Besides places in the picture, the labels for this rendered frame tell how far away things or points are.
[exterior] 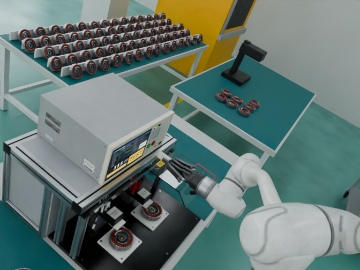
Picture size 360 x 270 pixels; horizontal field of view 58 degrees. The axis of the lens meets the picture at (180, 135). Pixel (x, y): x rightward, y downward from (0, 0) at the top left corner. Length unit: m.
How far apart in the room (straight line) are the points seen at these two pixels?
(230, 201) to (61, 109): 0.76
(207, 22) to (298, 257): 4.26
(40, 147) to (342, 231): 1.14
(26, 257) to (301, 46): 5.64
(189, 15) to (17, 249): 4.06
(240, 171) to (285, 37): 5.18
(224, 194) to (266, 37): 5.32
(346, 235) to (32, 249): 1.22
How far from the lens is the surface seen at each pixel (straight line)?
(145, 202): 1.72
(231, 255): 2.86
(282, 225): 0.79
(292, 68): 6.46
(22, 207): 1.64
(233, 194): 1.37
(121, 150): 1.29
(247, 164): 1.38
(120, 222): 1.55
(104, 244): 1.59
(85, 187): 1.33
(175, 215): 1.82
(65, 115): 1.34
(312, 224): 0.84
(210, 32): 4.84
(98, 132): 1.27
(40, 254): 1.58
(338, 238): 0.90
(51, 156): 1.43
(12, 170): 1.56
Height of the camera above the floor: 2.10
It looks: 34 degrees down
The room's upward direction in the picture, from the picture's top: 23 degrees clockwise
